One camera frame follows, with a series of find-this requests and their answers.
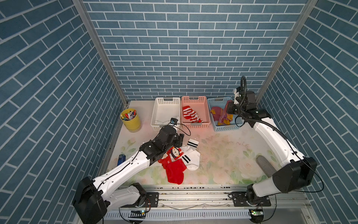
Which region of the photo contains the purple striped sock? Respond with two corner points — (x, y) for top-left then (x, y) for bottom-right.
(218, 100), (233, 126)

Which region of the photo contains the blue plastic basket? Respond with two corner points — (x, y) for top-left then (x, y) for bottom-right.
(208, 97), (244, 132)

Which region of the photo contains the white plastic basket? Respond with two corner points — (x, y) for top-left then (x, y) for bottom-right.
(151, 97), (181, 131)

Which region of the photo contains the pink plastic basket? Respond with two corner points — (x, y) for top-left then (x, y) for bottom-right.
(181, 96), (211, 129)

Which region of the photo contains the red santa sock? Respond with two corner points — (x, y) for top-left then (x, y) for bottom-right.
(158, 156), (186, 185)

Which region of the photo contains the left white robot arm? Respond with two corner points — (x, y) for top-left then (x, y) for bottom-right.
(72, 118), (184, 224)

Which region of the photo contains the aluminium front rail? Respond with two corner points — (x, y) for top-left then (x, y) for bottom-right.
(97, 187), (318, 224)

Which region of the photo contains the red white striped sock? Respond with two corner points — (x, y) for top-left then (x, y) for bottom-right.
(182, 105), (204, 123)

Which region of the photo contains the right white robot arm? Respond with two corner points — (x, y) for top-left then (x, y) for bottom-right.
(227, 76), (317, 206)

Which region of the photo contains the yellow pen cup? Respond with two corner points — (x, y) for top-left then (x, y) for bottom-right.
(120, 108), (141, 133)

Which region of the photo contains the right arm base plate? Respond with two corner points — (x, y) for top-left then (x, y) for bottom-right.
(228, 191), (271, 207)

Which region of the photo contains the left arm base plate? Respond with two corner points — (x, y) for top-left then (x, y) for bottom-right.
(121, 192), (159, 208)

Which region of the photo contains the grey oval pad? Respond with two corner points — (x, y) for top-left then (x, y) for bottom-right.
(256, 155), (277, 178)

